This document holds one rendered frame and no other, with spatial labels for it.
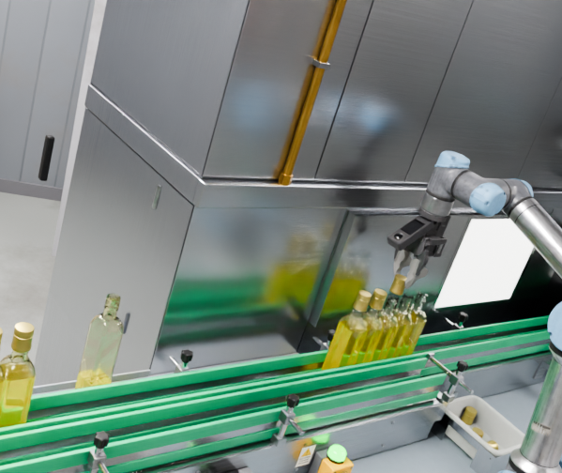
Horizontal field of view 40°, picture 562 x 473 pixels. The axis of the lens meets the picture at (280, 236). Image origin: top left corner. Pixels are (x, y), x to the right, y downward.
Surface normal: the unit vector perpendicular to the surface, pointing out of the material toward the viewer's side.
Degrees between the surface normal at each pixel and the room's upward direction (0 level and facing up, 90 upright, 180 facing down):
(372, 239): 90
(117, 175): 90
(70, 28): 90
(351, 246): 90
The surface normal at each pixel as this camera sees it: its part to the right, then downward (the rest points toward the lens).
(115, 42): -0.77, 0.02
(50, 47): 0.26, 0.45
